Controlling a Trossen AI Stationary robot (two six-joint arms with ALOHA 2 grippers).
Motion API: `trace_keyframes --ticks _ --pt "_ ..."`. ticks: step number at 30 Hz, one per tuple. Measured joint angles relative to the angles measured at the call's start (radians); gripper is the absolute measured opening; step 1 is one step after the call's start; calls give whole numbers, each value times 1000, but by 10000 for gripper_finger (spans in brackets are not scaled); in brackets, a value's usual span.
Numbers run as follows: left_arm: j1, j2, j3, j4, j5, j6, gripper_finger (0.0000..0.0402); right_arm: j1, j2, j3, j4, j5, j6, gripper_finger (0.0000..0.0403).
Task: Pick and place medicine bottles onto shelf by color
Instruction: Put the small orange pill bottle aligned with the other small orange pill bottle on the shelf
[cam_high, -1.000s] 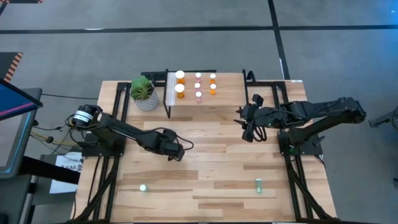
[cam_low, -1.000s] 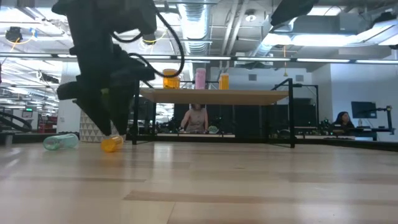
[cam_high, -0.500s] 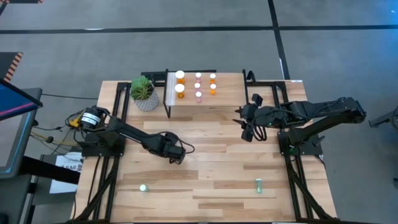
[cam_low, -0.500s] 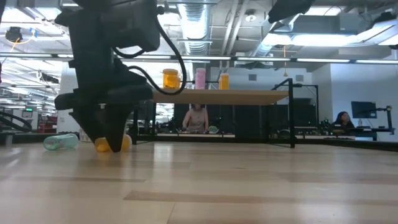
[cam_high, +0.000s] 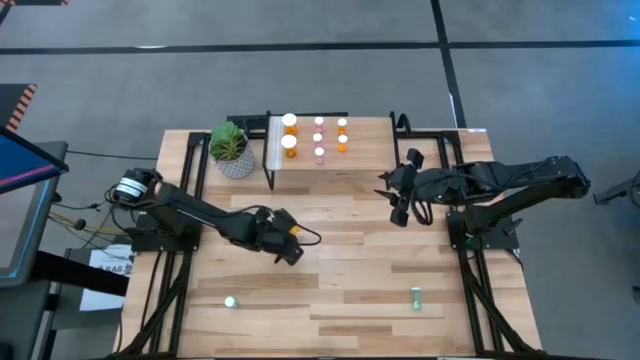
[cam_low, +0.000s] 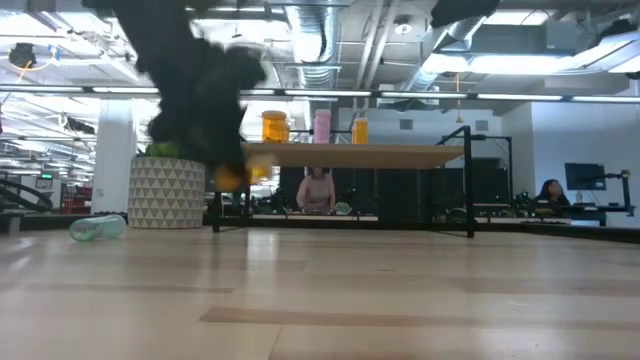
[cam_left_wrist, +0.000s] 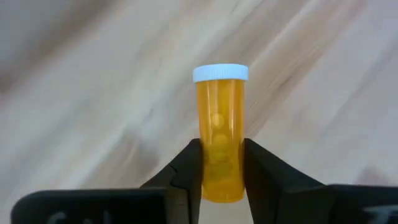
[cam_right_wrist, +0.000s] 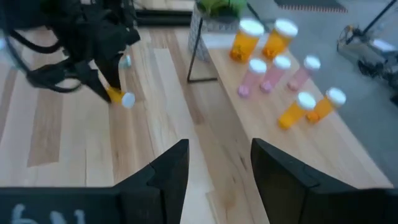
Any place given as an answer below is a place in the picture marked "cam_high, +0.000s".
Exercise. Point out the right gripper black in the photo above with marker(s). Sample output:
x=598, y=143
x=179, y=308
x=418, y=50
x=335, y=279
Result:
x=425, y=185

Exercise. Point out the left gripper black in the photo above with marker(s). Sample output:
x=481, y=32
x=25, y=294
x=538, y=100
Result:
x=265, y=232

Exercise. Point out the pink medicine bottle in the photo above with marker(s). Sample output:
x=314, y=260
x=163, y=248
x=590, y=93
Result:
x=317, y=137
x=319, y=151
x=319, y=121

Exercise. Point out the green medicine bottle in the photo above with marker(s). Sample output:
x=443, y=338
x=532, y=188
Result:
x=415, y=299
x=230, y=302

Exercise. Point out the large orange medicine bottle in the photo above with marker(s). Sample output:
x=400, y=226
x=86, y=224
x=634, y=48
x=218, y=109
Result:
x=289, y=120
x=288, y=142

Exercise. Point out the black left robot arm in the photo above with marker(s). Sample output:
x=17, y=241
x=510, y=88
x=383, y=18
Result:
x=200, y=210

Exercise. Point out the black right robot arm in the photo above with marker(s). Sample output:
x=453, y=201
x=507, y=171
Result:
x=520, y=175

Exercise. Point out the wooden shelf black legs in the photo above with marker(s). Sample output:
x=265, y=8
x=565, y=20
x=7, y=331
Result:
x=370, y=145

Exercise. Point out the succulent in patterned pot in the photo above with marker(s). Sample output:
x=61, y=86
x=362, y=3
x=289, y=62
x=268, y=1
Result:
x=235, y=160

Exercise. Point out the black power strip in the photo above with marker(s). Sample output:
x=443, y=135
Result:
x=247, y=122

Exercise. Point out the white printed paper sheet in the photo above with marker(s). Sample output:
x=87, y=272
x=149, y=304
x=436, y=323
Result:
x=112, y=257

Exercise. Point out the black chair base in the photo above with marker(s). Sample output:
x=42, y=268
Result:
x=617, y=191

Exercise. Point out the black stand beam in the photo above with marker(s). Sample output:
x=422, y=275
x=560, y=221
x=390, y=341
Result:
x=75, y=272

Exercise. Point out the grey blue-edged monitor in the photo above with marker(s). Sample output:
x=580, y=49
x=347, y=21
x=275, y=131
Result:
x=20, y=230

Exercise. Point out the blue display screen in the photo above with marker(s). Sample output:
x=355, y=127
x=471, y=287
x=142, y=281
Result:
x=25, y=160

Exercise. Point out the black orange-striped floor mat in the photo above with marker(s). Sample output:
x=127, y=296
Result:
x=12, y=102

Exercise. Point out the black aluminium rig frame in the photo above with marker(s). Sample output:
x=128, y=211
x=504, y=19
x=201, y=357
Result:
x=177, y=300

